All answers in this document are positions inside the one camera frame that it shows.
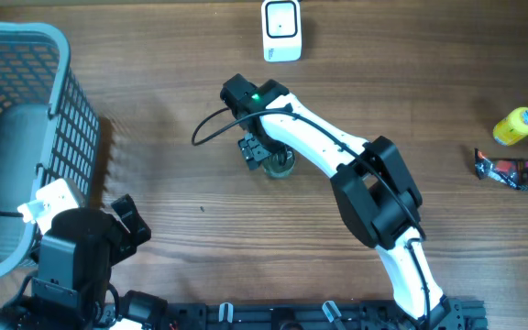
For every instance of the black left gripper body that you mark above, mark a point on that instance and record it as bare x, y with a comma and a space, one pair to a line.
123, 246

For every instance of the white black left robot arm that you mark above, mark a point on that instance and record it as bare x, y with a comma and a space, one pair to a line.
71, 288

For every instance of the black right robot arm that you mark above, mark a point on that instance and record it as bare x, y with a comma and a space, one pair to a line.
376, 196

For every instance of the white barcode scanner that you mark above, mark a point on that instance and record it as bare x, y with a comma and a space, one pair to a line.
281, 30

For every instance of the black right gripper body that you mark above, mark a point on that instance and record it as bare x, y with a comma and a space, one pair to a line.
260, 151

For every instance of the grey plastic mesh basket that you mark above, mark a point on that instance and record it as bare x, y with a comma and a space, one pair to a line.
48, 130

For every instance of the tin can with pull tab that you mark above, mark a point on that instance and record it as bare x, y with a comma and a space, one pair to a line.
279, 165

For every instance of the yellow candy jar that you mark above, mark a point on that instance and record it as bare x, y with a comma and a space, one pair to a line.
512, 128

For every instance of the red black snack packet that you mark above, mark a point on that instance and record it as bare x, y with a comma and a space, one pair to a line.
512, 172

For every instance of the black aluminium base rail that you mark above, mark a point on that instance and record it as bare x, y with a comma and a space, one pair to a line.
291, 316

